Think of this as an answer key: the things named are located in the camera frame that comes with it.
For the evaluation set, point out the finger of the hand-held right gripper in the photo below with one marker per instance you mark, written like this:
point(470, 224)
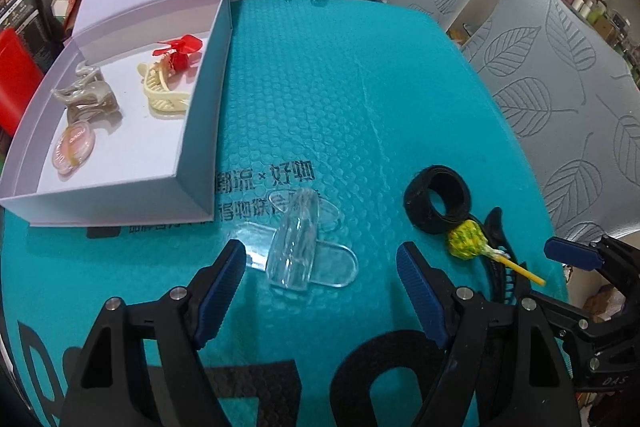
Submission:
point(572, 252)
point(575, 322)

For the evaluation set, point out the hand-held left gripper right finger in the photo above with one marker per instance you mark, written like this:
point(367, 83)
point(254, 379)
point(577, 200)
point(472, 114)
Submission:
point(422, 297)

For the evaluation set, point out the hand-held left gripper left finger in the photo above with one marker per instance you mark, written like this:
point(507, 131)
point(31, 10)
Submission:
point(220, 292)

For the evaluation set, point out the yellow lollipop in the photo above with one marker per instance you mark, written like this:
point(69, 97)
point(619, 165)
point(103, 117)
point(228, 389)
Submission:
point(465, 242)

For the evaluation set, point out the black hair claw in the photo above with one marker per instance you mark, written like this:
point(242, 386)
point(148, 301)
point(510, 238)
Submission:
point(500, 247)

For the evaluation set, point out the black hair band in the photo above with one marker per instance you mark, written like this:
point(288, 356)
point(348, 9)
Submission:
point(425, 212)

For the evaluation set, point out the clear plastic hair clip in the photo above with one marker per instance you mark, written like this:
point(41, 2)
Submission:
point(300, 247)

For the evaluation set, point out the white gift box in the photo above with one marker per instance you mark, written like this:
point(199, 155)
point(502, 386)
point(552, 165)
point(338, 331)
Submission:
point(125, 147)

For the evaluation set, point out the cream hair claw red flower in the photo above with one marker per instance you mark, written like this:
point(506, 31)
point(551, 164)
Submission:
point(162, 94)

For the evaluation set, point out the pink round hair clip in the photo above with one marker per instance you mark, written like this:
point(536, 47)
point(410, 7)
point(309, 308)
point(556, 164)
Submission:
point(72, 147)

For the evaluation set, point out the marbled beige wavy hair claw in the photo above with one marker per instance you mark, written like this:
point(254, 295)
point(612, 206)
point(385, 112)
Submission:
point(87, 99)

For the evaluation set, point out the teal printed bubble mailer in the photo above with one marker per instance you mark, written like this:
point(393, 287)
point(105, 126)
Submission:
point(325, 107)

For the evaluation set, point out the red canister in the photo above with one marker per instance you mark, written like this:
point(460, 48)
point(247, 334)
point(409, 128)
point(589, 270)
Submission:
point(15, 77)

